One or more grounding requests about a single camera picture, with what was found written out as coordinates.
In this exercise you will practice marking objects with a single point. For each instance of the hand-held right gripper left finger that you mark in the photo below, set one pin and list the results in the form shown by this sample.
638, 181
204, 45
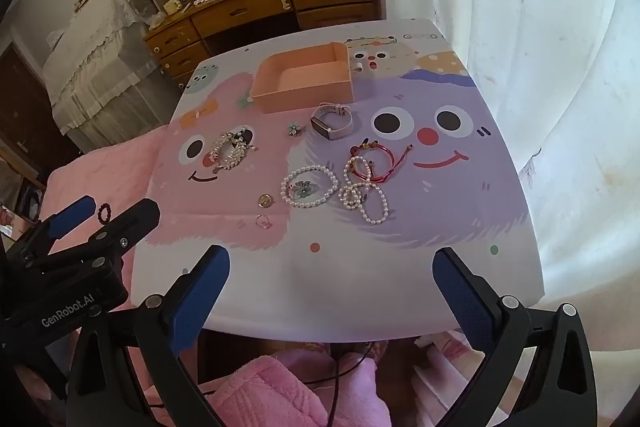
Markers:
200, 297

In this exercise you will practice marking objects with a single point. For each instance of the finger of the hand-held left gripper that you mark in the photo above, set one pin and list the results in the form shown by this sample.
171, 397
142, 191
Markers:
75, 209
135, 219

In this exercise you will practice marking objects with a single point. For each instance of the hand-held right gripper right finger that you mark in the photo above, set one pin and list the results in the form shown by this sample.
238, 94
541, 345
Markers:
465, 297

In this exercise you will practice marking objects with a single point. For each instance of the small gold trinket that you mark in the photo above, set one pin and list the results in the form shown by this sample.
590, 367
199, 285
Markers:
265, 200

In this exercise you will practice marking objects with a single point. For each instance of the rhinestone pearl hair comb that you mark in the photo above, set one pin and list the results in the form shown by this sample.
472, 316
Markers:
232, 154

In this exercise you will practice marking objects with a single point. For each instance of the red bangle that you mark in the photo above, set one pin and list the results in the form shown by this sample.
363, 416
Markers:
388, 157

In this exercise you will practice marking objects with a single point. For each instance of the pink rectangular box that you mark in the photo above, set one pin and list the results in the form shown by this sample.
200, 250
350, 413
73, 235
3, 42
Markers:
300, 99

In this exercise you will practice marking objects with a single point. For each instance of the smartwatch with white band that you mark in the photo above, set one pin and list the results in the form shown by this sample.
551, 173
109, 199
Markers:
320, 124

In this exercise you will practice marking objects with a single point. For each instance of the pink quilt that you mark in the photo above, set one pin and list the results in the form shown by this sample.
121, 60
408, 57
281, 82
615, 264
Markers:
100, 177

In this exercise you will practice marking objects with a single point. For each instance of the dark wooden cabinet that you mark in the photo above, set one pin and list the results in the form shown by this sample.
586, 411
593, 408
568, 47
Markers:
25, 117

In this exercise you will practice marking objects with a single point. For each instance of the pink fluffy clothing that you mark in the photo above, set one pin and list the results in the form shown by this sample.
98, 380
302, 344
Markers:
270, 387

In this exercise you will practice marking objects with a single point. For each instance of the white lace cloth cover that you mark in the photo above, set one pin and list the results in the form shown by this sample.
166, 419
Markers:
95, 57

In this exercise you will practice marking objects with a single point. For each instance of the yellow cup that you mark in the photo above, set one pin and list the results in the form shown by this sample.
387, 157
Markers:
172, 7

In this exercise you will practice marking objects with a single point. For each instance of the wooden desk with drawers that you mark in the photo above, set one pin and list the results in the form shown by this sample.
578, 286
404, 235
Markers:
240, 9

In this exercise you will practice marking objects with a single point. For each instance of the small white tube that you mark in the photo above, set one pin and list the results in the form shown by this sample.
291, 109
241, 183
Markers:
358, 68

